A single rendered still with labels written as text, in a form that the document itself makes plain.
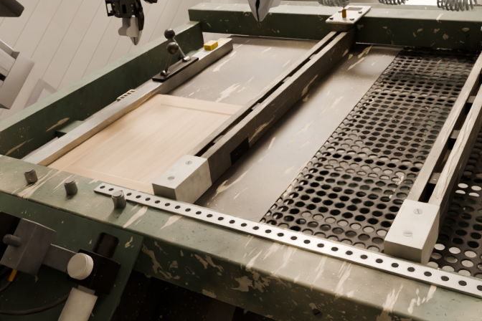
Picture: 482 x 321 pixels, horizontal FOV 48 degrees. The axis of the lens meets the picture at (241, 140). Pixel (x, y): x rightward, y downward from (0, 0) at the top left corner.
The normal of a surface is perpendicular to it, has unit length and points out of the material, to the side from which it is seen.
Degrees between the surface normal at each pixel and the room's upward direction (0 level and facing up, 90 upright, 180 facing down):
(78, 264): 90
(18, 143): 90
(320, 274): 54
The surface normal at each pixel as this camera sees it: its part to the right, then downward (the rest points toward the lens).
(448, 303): -0.11, -0.87
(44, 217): -0.39, -0.43
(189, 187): 0.86, 0.15
